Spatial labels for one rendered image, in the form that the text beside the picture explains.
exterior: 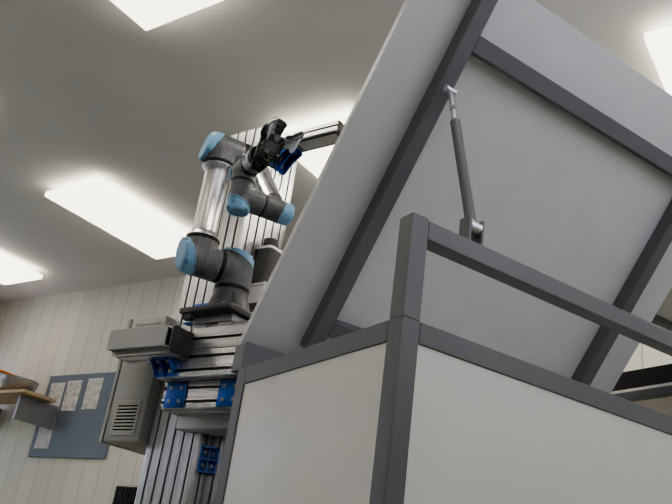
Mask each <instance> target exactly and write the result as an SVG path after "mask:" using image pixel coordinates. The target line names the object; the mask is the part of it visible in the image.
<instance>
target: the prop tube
mask: <svg viewBox="0 0 672 504"><path fill-rule="evenodd" d="M450 126H451V132H452V139H453V145H454V152H455V159H456V165H457V172H458V178H459V185H460V191H461V198H462V205H463V211H464V218H465V217H467V216H469V215H472V216H473V217H472V232H471V237H473V238H476V237H478V236H479V235H480V234H481V232H482V229H483V225H482V223H481V222H479V221H477V220H476V215H475V208H474V202H473V196H472V190H471V184H470V178H469V172H468V166H467V159H466V153H465V147H464V141H463V135H462V129H461V123H460V120H459V119H458V118H454V119H452V120H451V121H450Z"/></svg>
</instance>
